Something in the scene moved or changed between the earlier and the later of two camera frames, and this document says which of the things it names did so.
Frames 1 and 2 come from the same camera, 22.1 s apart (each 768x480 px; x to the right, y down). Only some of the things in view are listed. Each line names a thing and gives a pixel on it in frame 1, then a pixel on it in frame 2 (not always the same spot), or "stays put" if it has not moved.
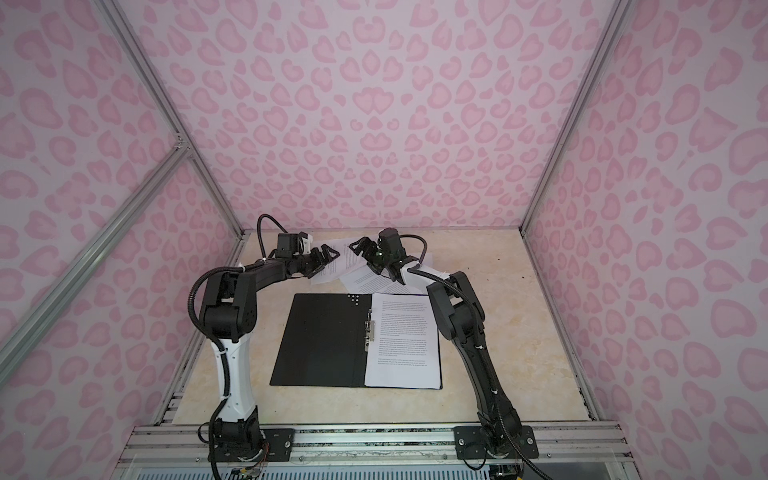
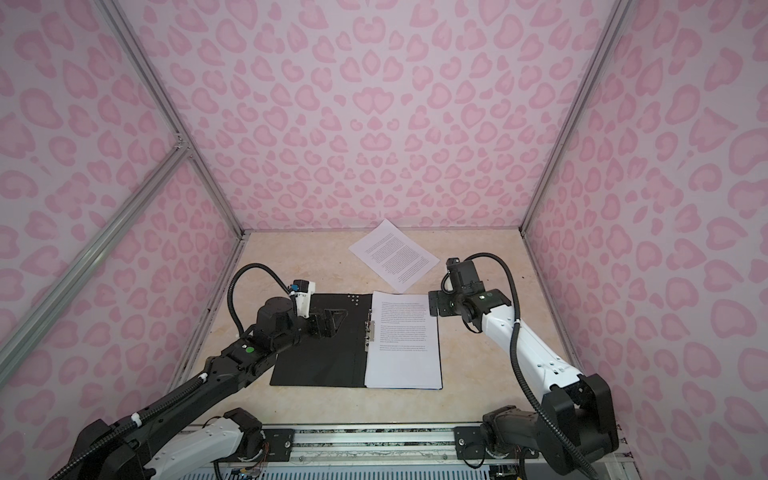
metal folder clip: [369, 330] stays put
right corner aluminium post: [586, 87] stays put
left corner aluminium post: [167, 104] stays put
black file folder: [325, 343] stays put
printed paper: [368, 281] -> [405, 352]
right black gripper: [366, 243] -> [443, 308]
